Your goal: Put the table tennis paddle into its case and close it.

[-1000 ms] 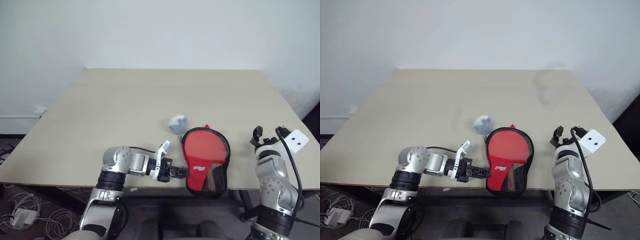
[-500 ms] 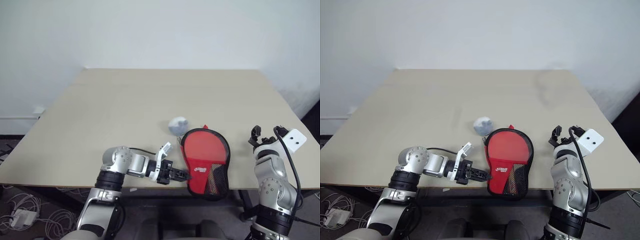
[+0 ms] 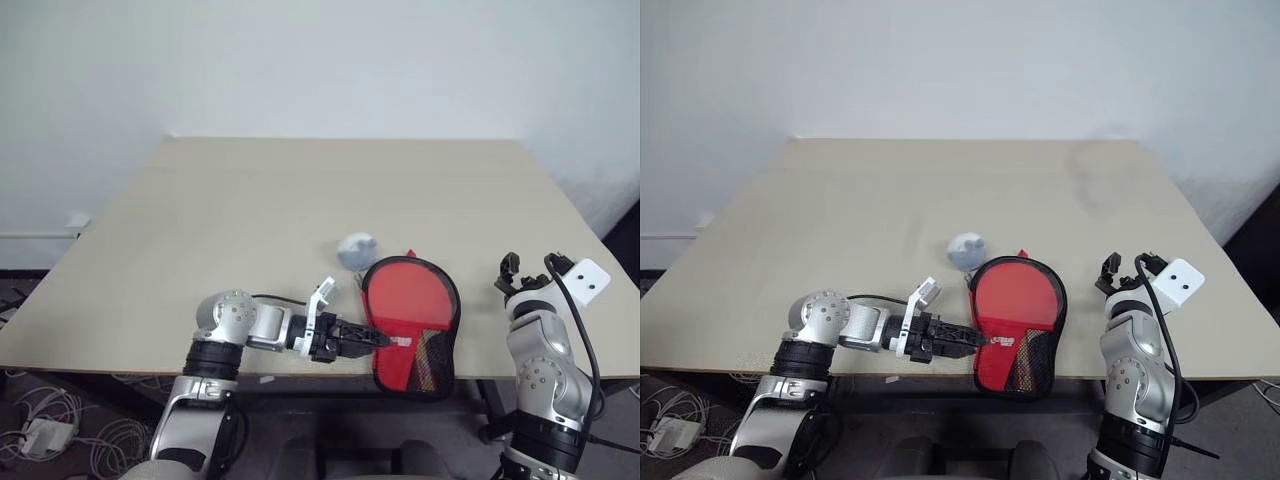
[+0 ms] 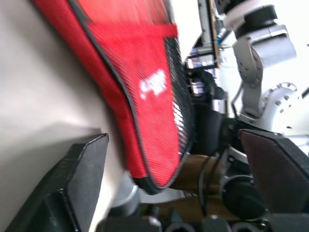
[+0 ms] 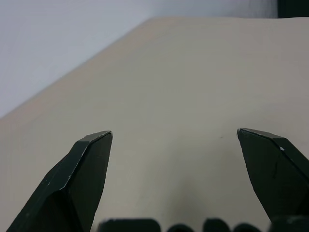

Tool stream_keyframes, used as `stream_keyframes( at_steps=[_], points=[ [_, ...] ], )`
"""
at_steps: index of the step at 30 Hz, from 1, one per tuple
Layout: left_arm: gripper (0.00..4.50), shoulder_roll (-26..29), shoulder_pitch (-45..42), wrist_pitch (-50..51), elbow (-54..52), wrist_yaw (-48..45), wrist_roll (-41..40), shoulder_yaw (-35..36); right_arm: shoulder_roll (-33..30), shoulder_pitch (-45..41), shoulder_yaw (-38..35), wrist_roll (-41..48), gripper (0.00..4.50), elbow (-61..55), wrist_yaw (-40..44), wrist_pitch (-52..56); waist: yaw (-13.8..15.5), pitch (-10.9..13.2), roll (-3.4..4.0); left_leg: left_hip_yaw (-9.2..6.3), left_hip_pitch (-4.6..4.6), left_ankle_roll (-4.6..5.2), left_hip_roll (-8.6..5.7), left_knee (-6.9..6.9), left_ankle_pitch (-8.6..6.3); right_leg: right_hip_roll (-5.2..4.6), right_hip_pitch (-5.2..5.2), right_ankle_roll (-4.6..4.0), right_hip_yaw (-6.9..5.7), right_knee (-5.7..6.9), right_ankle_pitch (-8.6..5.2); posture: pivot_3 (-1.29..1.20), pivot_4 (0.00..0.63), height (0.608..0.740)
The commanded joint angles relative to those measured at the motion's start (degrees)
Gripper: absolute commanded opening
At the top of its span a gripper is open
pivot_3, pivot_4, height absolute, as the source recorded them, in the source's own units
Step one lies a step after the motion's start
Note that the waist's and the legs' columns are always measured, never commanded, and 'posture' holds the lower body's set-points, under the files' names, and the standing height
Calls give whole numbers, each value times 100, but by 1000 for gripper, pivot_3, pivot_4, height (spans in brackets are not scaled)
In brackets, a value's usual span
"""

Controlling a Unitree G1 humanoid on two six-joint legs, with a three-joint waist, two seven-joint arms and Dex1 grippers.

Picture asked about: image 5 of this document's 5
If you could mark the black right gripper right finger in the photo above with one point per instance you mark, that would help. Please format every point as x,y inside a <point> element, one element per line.
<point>277,174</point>

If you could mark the dark object beyond table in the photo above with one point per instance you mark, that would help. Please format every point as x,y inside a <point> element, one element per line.
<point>293,8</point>

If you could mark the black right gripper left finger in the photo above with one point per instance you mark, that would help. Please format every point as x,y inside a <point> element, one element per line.
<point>72,183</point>

